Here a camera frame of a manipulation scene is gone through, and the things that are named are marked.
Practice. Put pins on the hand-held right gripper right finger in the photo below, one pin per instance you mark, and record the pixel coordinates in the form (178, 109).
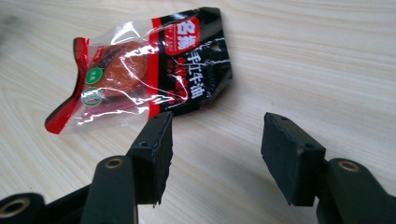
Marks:
(291, 155)

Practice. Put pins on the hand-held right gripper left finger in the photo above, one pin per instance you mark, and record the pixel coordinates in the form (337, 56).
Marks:
(152, 161)

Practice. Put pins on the red and black sauce packet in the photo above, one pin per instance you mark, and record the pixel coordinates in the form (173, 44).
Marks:
(140, 71)

